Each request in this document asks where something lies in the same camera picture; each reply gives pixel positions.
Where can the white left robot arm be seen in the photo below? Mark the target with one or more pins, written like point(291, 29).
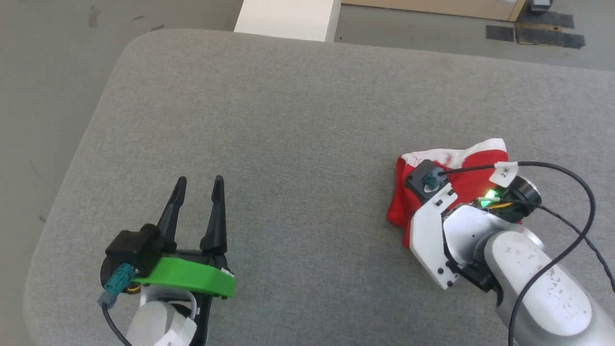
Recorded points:
point(153, 319)

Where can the grey fabric sofa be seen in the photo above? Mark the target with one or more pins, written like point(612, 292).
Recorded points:
point(298, 144)

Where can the metal partition foot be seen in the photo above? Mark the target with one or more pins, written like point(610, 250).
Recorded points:
point(540, 5)

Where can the red cloth garment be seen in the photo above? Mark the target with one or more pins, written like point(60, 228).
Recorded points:
point(475, 182)

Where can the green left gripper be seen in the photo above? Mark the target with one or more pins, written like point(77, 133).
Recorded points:
point(192, 276)

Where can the small black floor tape patch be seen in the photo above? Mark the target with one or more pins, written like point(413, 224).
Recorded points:
point(499, 33)

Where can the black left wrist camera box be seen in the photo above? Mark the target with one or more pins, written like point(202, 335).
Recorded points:
point(137, 247)

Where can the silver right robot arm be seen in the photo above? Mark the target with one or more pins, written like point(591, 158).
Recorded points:
point(538, 283)

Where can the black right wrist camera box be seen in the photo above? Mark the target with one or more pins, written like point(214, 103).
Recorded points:
point(425, 180)

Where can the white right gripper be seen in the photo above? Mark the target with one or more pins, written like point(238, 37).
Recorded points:
point(427, 240)

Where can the long black floor tape patch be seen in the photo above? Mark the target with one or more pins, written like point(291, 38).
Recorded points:
point(550, 37)

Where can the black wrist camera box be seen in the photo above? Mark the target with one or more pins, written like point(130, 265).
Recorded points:
point(425, 180)
point(137, 247)

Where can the white rectangular box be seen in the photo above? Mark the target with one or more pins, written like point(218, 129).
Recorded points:
point(288, 19)

